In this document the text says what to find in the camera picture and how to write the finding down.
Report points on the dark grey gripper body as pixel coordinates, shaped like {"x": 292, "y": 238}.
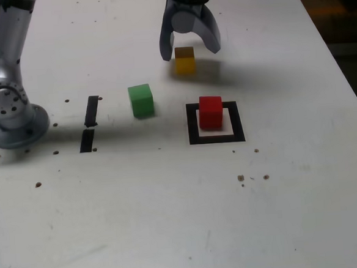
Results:
{"x": 188, "y": 7}

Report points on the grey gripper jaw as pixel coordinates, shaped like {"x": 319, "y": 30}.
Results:
{"x": 165, "y": 39}
{"x": 184, "y": 22}

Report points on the yellow cube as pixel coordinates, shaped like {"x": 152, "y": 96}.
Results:
{"x": 185, "y": 66}

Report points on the green cube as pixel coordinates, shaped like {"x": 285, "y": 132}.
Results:
{"x": 142, "y": 102}

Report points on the red cube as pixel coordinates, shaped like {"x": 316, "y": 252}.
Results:
{"x": 210, "y": 113}

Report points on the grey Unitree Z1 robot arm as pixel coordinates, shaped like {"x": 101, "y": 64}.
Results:
{"x": 10, "y": 44}

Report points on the black tape square outline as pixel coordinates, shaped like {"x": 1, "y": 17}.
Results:
{"x": 193, "y": 123}

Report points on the black tape strip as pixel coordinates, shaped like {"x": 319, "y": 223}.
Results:
{"x": 91, "y": 111}

